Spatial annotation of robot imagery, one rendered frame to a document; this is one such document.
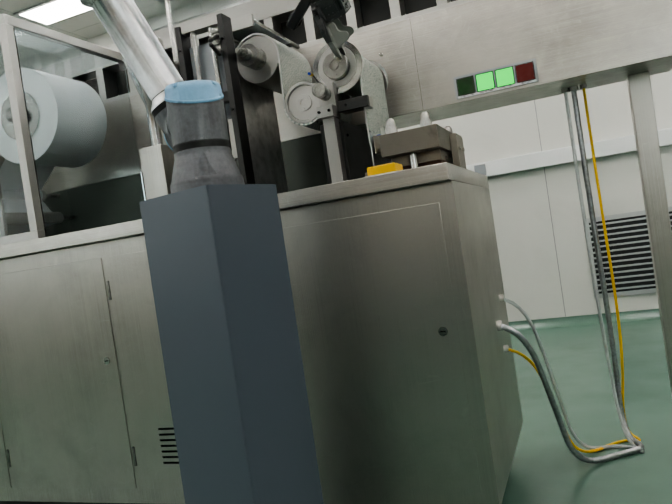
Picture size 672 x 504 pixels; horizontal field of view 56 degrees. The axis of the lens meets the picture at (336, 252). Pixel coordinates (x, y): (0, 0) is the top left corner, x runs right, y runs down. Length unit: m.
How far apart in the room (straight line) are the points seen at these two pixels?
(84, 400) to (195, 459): 0.76
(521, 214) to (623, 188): 0.64
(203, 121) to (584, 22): 1.23
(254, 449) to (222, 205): 0.46
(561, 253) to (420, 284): 2.93
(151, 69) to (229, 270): 0.51
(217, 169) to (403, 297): 0.53
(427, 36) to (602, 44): 0.52
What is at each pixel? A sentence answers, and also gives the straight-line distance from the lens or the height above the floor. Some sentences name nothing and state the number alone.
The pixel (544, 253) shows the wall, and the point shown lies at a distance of 4.36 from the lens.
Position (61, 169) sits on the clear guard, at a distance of 2.27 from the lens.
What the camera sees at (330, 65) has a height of 1.25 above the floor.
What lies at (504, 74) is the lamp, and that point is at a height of 1.19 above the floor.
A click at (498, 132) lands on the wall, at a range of 4.41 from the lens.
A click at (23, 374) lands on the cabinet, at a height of 0.50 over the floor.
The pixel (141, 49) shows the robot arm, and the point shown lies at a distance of 1.49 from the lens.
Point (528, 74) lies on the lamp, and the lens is 2.06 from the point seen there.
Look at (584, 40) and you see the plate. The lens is 2.08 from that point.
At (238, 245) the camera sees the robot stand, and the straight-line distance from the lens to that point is 1.22.
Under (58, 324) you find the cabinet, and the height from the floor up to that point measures 0.64.
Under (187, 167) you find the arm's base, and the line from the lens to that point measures 1.28.
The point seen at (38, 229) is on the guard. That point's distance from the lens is 2.13.
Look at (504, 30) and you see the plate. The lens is 2.10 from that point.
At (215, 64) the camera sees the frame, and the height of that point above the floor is 1.31.
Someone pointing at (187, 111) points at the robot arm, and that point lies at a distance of 1.30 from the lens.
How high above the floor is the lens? 0.76
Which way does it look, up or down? 1 degrees down
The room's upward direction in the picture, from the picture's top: 8 degrees counter-clockwise
